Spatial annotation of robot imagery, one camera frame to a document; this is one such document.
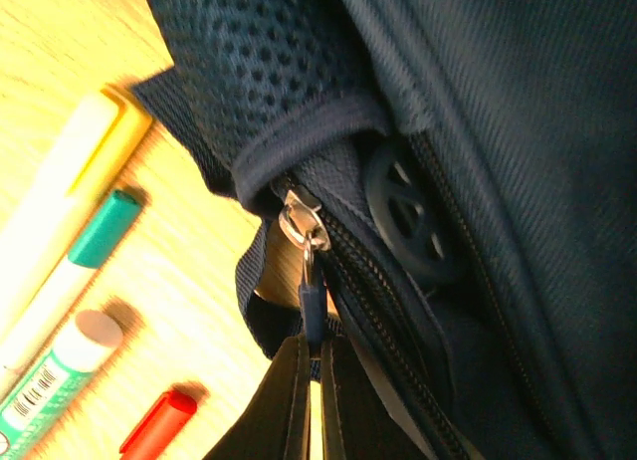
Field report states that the yellow highlighter pen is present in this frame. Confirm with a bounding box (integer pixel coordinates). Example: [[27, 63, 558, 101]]
[[1, 85, 152, 333]]

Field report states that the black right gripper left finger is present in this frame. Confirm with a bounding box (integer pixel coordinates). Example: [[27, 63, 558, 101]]
[[205, 335, 311, 460]]

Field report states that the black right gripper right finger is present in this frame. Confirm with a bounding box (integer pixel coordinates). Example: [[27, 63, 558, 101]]
[[320, 337, 431, 459]]

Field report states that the green marker pen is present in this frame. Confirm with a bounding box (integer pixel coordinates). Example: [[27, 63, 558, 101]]
[[1, 190, 142, 388]]

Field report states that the white glue stick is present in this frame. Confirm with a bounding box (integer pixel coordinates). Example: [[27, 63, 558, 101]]
[[1, 310, 123, 459]]

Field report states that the navy blue student backpack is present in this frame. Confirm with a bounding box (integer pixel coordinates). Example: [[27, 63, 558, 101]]
[[133, 0, 636, 459]]

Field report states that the red marker pen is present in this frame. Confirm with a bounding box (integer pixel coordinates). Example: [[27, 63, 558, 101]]
[[119, 389, 198, 460]]

